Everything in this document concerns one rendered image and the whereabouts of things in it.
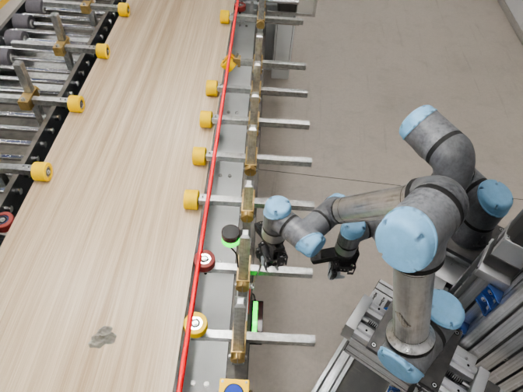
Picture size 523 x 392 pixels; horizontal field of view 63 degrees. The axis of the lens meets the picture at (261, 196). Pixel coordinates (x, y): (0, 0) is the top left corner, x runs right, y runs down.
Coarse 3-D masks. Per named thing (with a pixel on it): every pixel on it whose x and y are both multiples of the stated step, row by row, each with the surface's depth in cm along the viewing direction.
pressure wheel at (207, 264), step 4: (204, 252) 159; (208, 252) 159; (196, 256) 158; (204, 256) 158; (208, 256) 158; (212, 256) 158; (196, 260) 156; (204, 260) 157; (208, 260) 157; (212, 260) 157; (204, 264) 155; (208, 264) 155; (212, 264) 156; (200, 268) 155; (204, 268) 155; (208, 268) 156; (204, 272) 164
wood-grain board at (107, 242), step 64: (128, 0) 282; (192, 0) 287; (128, 64) 235; (192, 64) 239; (64, 128) 199; (128, 128) 201; (192, 128) 204; (64, 192) 174; (128, 192) 176; (0, 256) 154; (64, 256) 155; (128, 256) 157; (192, 256) 158; (0, 320) 138; (64, 320) 140; (128, 320) 141; (0, 384) 126; (64, 384) 127; (128, 384) 128
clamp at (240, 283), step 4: (248, 268) 160; (248, 272) 158; (248, 276) 157; (236, 280) 156; (240, 280) 156; (244, 280) 156; (248, 280) 156; (236, 284) 157; (240, 284) 155; (244, 284) 155; (248, 284) 157; (236, 288) 156; (240, 288) 156; (244, 288) 156; (248, 288) 156
